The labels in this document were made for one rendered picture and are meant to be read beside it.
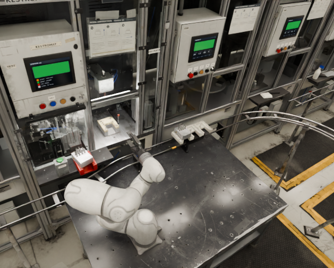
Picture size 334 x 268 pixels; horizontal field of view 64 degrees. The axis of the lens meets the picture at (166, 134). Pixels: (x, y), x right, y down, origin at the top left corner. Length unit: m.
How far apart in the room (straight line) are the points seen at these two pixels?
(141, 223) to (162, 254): 0.31
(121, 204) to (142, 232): 0.62
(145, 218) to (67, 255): 1.17
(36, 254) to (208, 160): 1.72
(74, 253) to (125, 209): 1.62
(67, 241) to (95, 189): 1.62
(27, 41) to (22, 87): 0.26
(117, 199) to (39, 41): 0.92
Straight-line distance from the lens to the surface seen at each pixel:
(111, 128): 2.33
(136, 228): 1.73
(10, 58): 1.61
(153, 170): 1.65
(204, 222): 2.07
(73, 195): 1.22
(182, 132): 2.31
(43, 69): 1.64
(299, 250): 3.07
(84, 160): 1.93
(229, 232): 2.08
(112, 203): 1.14
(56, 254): 2.74
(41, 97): 1.74
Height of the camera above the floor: 2.41
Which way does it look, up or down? 41 degrees down
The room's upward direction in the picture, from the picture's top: 7 degrees clockwise
